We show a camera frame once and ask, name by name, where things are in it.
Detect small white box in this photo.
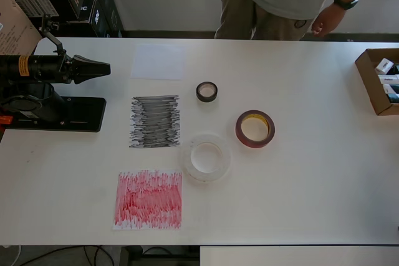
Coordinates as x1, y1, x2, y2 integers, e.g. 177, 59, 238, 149
375, 57, 394, 74

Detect open brown cardboard box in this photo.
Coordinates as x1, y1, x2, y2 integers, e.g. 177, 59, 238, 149
355, 48, 399, 116

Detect black scribbled paper sheet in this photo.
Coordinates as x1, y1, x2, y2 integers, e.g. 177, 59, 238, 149
128, 93, 181, 149

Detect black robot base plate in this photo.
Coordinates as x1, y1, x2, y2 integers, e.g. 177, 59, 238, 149
9, 96, 107, 133

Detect red tape roll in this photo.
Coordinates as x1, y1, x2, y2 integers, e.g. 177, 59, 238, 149
235, 110, 276, 148

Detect white floor cable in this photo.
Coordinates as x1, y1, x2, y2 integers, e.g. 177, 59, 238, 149
11, 245, 23, 266

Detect white tape roll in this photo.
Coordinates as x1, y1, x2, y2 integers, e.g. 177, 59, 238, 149
180, 133, 232, 183

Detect white labelled box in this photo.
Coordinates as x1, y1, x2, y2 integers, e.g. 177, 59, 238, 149
377, 74, 399, 85

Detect white and teal box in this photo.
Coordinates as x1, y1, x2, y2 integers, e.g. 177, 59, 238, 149
382, 84, 399, 104

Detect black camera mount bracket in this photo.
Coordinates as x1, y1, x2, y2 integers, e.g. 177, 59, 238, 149
39, 13, 69, 61

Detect large GX760A cardboard box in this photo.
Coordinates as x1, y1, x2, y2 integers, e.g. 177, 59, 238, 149
0, 0, 42, 61

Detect keyboard picture box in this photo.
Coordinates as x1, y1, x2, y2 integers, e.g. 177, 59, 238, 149
14, 0, 60, 19

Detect blank white paper sheet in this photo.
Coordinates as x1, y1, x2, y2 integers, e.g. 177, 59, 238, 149
130, 44, 185, 80

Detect red scribbled paper sheet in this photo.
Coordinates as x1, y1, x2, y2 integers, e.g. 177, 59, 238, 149
112, 169, 183, 231

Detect person's left hand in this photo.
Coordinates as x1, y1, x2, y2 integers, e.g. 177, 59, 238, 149
310, 3, 346, 37

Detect black floor cable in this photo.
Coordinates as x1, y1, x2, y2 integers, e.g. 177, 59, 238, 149
82, 245, 118, 266
18, 245, 91, 266

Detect black box white letters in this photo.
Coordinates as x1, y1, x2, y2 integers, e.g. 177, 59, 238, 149
67, 0, 108, 38

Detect black tape roll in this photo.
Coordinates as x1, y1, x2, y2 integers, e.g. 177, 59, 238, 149
196, 81, 218, 103

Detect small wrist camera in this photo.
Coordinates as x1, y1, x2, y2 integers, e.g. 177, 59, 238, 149
39, 13, 60, 32

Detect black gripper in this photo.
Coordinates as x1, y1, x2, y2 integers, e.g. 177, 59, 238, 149
60, 55, 112, 85

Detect black box white print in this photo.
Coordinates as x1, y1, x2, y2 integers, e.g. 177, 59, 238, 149
99, 0, 125, 39

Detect black wrist watch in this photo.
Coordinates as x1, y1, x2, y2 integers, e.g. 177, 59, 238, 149
333, 0, 359, 11

